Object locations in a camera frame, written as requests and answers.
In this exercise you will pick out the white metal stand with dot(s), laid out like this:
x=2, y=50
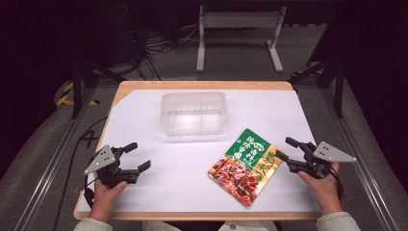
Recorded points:
x=239, y=20

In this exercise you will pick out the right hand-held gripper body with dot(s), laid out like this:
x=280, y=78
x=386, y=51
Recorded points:
x=327, y=153

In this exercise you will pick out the person's left hand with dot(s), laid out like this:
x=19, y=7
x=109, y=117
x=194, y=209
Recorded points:
x=102, y=200

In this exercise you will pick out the clear plastic container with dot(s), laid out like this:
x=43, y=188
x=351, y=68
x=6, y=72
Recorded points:
x=194, y=114

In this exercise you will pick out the black tripod stand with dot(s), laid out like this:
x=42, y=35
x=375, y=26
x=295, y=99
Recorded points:
x=338, y=86
x=76, y=86

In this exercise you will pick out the person's light clothing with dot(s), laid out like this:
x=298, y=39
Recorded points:
x=234, y=226

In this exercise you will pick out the aluminium floor rail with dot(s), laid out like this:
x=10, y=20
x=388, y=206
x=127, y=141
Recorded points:
x=359, y=160
x=54, y=160

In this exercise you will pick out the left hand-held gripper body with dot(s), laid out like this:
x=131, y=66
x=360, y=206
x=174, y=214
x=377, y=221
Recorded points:
x=106, y=160

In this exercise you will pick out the yellow and black hazard tape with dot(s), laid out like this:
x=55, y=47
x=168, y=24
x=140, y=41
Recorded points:
x=65, y=94

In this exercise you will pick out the white table mat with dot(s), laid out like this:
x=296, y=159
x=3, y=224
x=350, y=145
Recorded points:
x=179, y=179

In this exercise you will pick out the person's right hand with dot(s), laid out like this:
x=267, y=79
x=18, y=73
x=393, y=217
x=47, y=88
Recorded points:
x=325, y=191

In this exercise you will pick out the green and gold snack packet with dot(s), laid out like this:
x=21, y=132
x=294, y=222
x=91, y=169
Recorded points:
x=245, y=166

